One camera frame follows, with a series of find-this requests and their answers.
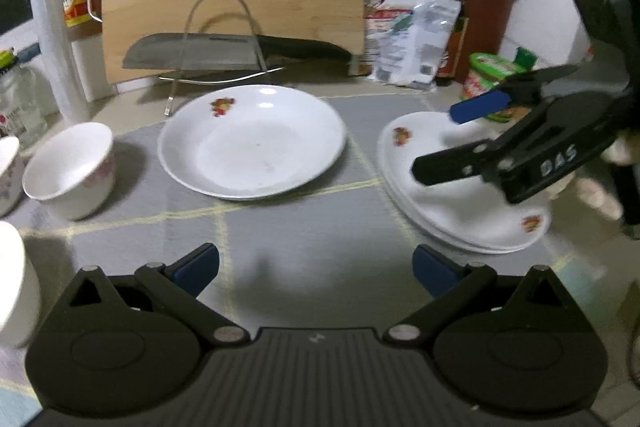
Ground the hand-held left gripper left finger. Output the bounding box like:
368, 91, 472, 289
65, 243, 251, 348

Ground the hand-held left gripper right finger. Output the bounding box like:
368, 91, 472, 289
382, 244, 576, 348

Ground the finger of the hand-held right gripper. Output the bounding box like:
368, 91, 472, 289
449, 64, 583, 125
411, 134, 513, 188

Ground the large white floral plate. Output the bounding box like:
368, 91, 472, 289
377, 111, 552, 249

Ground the white floral plate brown stain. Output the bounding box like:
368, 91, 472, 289
382, 177, 551, 255

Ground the deep white floral plate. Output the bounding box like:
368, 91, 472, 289
157, 84, 347, 201

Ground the white bowl pink print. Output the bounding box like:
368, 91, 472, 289
0, 136, 26, 218
22, 122, 117, 222
0, 221, 42, 350

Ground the person's right hand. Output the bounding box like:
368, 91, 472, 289
549, 131, 632, 222

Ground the green lid sauce jar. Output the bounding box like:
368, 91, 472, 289
460, 53, 533, 122

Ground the clear white plastic bag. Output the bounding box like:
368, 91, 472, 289
375, 0, 462, 88

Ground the brown knife block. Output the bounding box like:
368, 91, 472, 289
462, 0, 521, 60

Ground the grey teal checked cloth mat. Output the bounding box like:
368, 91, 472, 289
0, 94, 636, 413

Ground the red white plastic bag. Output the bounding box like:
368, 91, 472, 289
364, 0, 426, 68

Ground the glass jar yellow lid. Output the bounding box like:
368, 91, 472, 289
0, 49, 48, 150

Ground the clear plastic wrap roll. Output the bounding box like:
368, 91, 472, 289
25, 0, 91, 124

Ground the metal wire rack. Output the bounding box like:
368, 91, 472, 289
159, 0, 288, 116

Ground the steel kitchen knife black handle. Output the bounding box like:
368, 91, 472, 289
122, 33, 353, 72

